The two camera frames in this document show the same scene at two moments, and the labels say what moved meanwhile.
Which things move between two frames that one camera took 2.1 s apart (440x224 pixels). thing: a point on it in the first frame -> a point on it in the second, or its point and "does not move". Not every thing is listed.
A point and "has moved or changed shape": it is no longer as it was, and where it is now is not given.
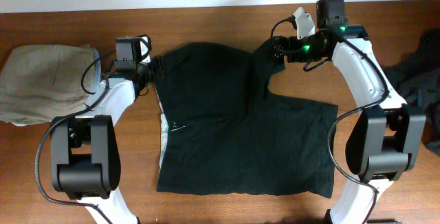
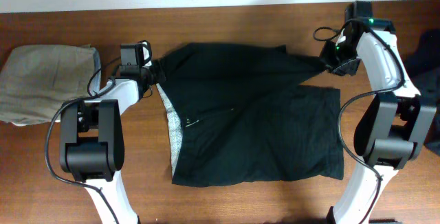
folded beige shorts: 40,82 does not move
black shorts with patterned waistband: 222,132 has moved or changed shape
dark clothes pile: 415,77 does not move
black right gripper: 278,49 -> 339,63
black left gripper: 157,67 does not move
